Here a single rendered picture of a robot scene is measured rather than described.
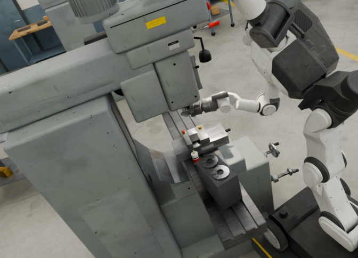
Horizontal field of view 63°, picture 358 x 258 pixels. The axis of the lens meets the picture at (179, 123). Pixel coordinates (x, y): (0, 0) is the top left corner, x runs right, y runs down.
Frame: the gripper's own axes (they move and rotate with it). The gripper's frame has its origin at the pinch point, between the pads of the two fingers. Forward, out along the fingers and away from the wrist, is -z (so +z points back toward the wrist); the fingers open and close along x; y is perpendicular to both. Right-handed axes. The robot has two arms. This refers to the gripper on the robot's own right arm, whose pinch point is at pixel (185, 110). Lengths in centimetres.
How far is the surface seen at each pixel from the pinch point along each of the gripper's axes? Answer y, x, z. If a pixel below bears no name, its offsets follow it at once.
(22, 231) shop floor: 120, -27, -206
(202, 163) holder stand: 11.6, 34.7, 5.5
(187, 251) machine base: 103, 29, -26
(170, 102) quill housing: -15.3, 11.8, -4.5
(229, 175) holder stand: 13.0, 44.6, 18.4
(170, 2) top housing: -63, 11, 10
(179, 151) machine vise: 24.3, 7.6, -10.3
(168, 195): 51, 18, -25
